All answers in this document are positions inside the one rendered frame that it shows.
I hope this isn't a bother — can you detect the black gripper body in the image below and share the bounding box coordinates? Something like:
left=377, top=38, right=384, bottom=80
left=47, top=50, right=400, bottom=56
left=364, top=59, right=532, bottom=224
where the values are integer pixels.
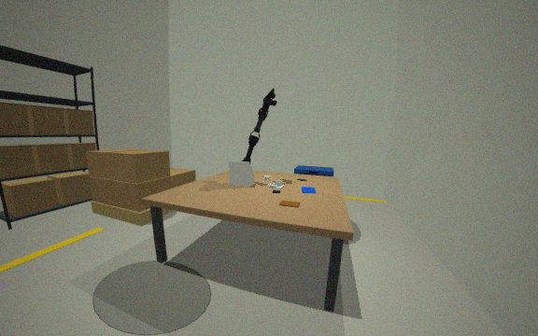
left=263, top=92, right=276, bottom=103

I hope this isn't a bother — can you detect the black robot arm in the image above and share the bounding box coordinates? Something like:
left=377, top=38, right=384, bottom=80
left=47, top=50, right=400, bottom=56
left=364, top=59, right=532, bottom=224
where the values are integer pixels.
left=242, top=101, right=277, bottom=163

